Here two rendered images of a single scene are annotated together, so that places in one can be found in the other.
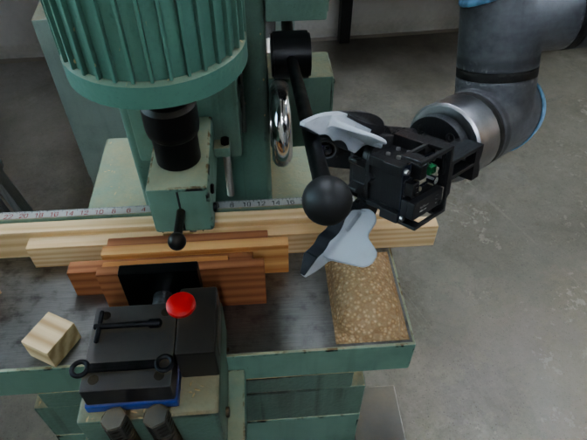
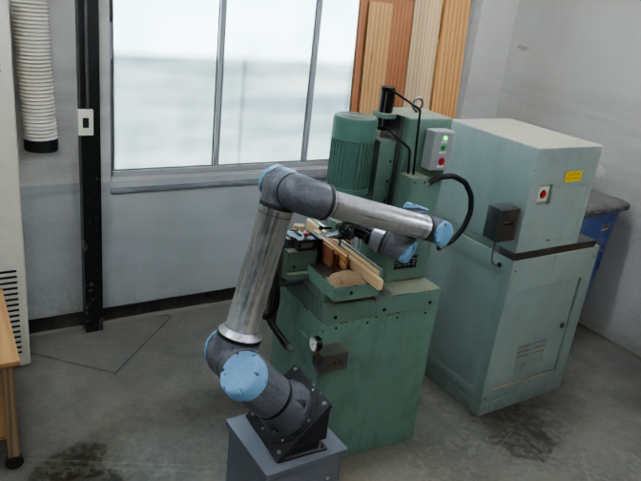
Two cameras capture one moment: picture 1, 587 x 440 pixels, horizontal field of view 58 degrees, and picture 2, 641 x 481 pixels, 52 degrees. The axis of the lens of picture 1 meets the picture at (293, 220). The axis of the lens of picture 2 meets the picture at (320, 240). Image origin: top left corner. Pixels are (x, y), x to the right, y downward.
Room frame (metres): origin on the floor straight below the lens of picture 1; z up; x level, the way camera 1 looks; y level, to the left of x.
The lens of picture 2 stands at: (-0.73, -2.13, 1.96)
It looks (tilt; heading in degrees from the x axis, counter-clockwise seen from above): 21 degrees down; 64
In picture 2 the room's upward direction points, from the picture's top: 7 degrees clockwise
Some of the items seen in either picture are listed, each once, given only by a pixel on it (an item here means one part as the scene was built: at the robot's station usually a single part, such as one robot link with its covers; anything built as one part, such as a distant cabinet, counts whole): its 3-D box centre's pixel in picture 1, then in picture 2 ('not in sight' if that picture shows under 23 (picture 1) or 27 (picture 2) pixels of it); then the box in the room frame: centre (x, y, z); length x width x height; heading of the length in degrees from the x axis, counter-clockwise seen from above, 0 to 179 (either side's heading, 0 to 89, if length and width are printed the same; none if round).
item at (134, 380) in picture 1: (155, 345); (297, 239); (0.28, 0.14, 0.99); 0.13 x 0.11 x 0.06; 94
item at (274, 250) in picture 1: (198, 259); (332, 251); (0.44, 0.12, 0.93); 0.24 x 0.01 x 0.06; 94
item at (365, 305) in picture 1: (364, 286); (346, 276); (0.41, -0.09, 0.92); 0.14 x 0.09 x 0.04; 4
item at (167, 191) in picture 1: (187, 175); (345, 228); (0.50, 0.13, 1.03); 0.14 x 0.07 x 0.09; 4
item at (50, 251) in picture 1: (237, 241); (344, 257); (0.48, 0.08, 0.92); 0.55 x 0.02 x 0.04; 94
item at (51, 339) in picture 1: (51, 339); not in sight; (0.33, 0.29, 0.92); 0.05 x 0.04 x 0.03; 156
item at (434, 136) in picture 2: not in sight; (438, 149); (0.81, 0.02, 1.40); 0.10 x 0.06 x 0.16; 4
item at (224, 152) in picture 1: (224, 168); not in sight; (0.54, 0.09, 1.00); 0.02 x 0.02 x 0.10; 4
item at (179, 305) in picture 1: (181, 305); not in sight; (0.31, 0.11, 1.02); 0.03 x 0.03 x 0.01
